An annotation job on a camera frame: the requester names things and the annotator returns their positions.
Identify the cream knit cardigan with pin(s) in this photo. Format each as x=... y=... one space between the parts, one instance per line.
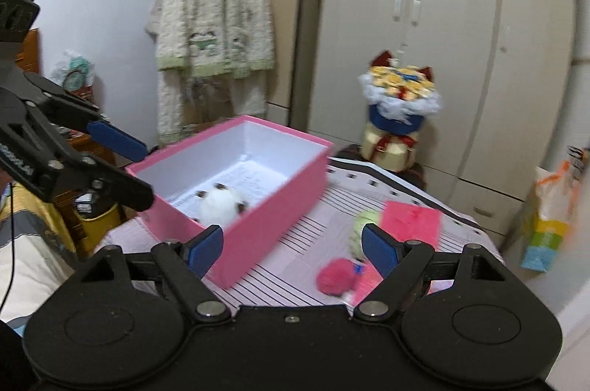
x=216 y=17

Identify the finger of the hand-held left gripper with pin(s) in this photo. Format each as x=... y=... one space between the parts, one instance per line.
x=117 y=140
x=120 y=186

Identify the yellow bin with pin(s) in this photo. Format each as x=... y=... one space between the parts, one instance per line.
x=99 y=227

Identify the pink card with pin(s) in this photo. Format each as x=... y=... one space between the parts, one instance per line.
x=412 y=225

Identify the wooden cabinet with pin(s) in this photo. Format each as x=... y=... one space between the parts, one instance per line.
x=32 y=45

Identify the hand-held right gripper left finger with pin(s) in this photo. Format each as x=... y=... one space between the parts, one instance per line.
x=206 y=251

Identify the green yarn skein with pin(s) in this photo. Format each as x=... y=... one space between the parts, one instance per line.
x=360 y=227

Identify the patterned blanket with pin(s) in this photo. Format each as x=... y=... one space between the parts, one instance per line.
x=37 y=252

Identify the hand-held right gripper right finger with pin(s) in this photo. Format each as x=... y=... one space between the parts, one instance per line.
x=379 y=248

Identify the beige wardrobe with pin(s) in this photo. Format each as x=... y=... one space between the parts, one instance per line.
x=461 y=50

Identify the pink yarn ball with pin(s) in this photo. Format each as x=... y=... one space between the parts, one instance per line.
x=335 y=276

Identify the colourful gift bag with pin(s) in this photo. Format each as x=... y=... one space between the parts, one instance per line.
x=546 y=216

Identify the pink cardboard box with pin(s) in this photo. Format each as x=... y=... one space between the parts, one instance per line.
x=286 y=192

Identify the white plush toy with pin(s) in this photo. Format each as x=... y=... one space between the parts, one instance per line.
x=221 y=204

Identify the yellow flower bouquet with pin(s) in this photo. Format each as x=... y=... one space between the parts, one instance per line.
x=401 y=96

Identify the clear plastic bag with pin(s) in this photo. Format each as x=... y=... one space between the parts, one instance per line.
x=73 y=73

